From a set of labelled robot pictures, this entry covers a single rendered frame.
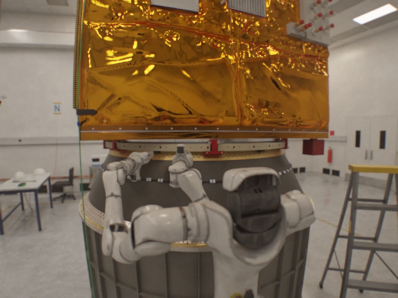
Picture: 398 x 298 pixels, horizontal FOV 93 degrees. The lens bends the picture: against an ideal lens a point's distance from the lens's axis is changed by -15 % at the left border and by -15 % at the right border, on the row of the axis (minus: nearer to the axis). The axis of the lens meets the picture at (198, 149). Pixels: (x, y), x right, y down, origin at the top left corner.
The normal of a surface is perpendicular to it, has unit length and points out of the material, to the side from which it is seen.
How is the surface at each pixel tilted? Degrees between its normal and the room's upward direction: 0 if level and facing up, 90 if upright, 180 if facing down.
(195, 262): 90
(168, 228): 74
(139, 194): 62
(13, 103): 90
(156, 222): 54
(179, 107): 89
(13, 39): 90
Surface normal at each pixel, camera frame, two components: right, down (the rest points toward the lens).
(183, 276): -0.05, 0.07
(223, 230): -0.60, 0.04
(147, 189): -0.28, -0.41
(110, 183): 0.07, -0.47
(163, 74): 0.36, 0.04
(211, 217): -0.86, 0.03
